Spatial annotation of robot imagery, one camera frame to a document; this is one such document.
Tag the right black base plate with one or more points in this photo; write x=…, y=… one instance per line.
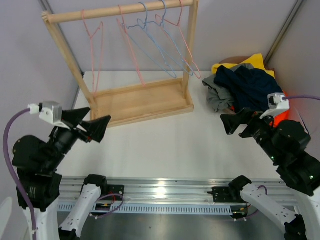
x=223, y=194

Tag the grey shorts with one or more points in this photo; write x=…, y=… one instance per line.
x=220, y=98

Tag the pink hanger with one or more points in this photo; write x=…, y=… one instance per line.
x=191, y=68
x=127, y=40
x=95, y=73

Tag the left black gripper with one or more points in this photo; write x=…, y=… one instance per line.
x=96, y=128

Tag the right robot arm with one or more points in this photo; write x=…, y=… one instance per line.
x=285, y=145

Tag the yellow shorts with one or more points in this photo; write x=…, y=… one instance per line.
x=255, y=60

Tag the wooden clothes rack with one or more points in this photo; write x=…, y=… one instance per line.
x=134, y=103

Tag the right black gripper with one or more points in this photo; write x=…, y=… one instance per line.
x=231, y=121

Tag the slotted grey cable duct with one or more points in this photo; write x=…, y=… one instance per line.
x=175, y=209

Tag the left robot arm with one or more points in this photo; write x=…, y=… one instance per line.
x=37, y=180

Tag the orange shorts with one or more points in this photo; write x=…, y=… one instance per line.
x=277, y=118

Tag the aluminium mounting rail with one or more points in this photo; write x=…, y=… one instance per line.
x=191, y=192

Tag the navy blue shorts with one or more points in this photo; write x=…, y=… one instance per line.
x=248, y=87

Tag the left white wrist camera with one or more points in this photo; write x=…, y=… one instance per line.
x=50, y=112

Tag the blue hanger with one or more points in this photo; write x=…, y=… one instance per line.
x=147, y=45
x=143, y=25

